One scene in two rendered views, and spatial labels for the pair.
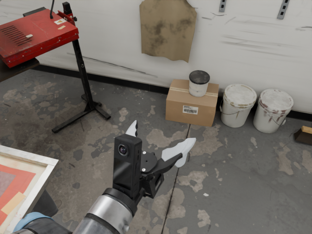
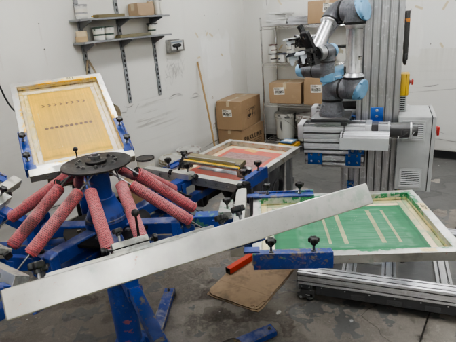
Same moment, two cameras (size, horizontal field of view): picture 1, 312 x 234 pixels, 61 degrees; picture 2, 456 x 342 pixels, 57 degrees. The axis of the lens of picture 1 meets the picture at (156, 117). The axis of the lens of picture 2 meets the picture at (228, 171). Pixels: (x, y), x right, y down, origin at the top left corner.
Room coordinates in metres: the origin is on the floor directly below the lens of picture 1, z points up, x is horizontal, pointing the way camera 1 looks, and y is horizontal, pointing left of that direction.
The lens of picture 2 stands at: (-0.23, 3.41, 1.85)
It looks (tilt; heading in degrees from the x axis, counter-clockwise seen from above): 20 degrees down; 289
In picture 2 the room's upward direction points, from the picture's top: 4 degrees counter-clockwise
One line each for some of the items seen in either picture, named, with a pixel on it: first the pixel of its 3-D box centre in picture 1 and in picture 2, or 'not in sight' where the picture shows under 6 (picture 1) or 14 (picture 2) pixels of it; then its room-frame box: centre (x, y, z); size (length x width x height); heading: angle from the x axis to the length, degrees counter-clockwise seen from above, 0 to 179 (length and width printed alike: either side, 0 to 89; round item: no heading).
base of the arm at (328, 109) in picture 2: not in sight; (332, 106); (-0.02, 0.85, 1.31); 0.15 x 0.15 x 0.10
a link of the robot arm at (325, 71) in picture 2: not in sight; (324, 71); (0.00, 1.14, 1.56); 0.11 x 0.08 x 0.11; 153
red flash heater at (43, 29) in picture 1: (32, 34); not in sight; (1.87, 0.95, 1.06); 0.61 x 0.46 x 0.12; 134
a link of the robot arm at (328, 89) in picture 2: not in sight; (333, 87); (-0.02, 0.86, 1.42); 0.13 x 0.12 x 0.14; 153
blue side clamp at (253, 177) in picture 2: not in sight; (251, 179); (0.39, 1.26, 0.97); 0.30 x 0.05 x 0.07; 74
